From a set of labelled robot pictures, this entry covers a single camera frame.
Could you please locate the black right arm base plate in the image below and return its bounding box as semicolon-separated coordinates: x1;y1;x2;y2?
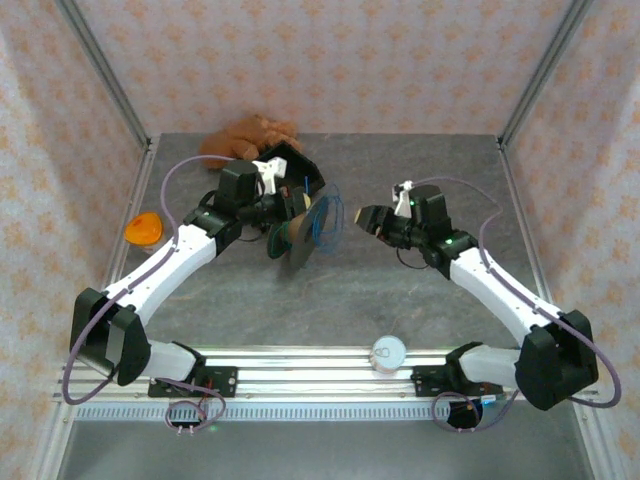
410;364;503;400

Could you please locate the orange lidded plastic cup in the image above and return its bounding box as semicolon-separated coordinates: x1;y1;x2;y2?
123;211;165;257

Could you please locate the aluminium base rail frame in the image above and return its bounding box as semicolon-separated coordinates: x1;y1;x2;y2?
52;344;601;406

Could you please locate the white tin can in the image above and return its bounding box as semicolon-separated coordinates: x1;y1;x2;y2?
370;335;406;375

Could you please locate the thin purple cable loop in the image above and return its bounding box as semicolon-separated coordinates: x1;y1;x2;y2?
430;372;526;434
164;379;229;435

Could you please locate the brown plush toy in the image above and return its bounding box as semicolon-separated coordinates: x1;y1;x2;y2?
199;114;304;171

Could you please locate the aluminium table edge rail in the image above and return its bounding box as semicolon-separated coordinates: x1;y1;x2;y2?
497;135;571;361
79;139;161;361

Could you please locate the blue cable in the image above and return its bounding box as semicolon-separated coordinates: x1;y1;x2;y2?
304;182;346;256

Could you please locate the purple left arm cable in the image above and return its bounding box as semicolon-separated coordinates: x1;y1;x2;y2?
60;154;239;405

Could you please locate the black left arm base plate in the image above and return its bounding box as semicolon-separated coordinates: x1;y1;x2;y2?
148;366;239;400

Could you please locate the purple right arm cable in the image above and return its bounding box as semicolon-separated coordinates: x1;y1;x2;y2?
409;176;624;410

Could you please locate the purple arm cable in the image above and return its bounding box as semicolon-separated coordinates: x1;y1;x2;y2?
409;176;624;410
60;154;239;405

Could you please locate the aluminium frame post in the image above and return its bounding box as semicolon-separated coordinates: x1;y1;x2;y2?
53;0;154;151
497;0;596;149

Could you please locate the white slotted cable duct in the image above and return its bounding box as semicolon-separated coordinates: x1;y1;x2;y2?
74;403;481;422

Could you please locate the black perforated cable spool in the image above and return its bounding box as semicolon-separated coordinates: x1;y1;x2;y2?
267;194;331;271

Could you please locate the black plastic bin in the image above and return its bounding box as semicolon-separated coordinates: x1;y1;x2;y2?
257;141;327;196

